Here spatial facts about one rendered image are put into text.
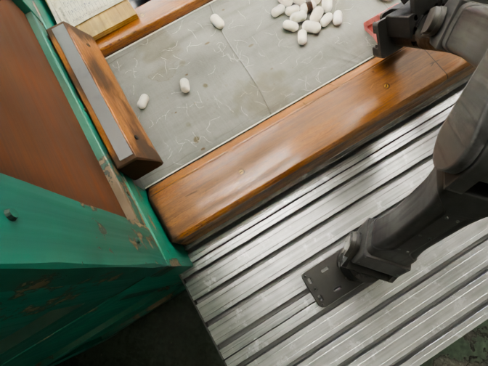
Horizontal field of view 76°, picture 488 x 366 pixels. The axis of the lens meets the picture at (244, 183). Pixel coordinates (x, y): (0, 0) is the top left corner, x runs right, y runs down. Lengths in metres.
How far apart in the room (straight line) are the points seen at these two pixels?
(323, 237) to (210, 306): 0.25
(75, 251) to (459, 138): 0.31
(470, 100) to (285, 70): 0.42
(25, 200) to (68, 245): 0.04
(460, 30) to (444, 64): 0.26
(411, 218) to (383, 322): 0.31
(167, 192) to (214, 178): 0.09
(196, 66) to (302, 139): 0.27
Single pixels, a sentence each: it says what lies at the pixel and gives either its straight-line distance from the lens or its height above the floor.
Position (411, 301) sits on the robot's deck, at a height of 0.67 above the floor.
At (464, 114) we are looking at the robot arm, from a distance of 0.32.
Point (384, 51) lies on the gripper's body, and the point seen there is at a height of 0.80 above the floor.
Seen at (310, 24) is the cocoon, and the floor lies 0.76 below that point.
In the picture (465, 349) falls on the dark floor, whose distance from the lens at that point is 1.52.
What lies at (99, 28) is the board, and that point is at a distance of 0.77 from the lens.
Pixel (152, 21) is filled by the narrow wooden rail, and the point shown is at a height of 0.76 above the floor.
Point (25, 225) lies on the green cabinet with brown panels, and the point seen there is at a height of 1.11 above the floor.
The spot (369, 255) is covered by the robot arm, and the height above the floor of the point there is 0.83.
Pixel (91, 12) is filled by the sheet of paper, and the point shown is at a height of 0.78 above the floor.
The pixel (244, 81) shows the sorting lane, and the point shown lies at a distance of 0.66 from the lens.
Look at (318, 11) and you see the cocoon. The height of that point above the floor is 0.76.
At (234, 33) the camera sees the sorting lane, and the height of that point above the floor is 0.74.
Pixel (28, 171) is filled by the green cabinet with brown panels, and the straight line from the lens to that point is 0.32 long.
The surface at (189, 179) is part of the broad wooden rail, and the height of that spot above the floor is 0.76.
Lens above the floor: 1.30
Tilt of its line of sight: 75 degrees down
